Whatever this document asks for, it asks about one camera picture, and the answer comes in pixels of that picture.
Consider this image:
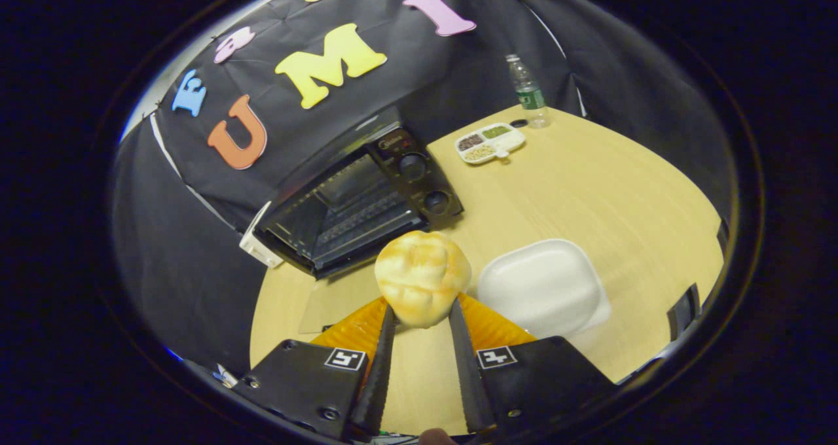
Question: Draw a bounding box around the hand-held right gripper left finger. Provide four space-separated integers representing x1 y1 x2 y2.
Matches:
230 296 398 442

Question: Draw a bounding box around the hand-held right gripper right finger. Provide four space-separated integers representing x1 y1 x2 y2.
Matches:
448 293 619 436

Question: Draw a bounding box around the golden bread bun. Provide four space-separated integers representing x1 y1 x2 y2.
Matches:
374 230 472 329

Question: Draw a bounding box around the black electric oven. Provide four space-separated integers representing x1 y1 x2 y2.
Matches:
252 105 464 336

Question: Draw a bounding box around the white square plate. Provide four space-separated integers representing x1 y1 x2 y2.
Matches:
476 238 613 340

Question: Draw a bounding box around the white toaster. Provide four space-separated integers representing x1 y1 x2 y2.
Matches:
238 201 285 269

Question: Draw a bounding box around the black table edge clamp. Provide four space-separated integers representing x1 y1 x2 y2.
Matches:
666 283 701 342

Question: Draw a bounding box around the white divided snack tray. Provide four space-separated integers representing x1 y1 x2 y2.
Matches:
454 122 527 166

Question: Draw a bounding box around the clear plastic water bottle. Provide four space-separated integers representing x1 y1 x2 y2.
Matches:
505 54 551 130

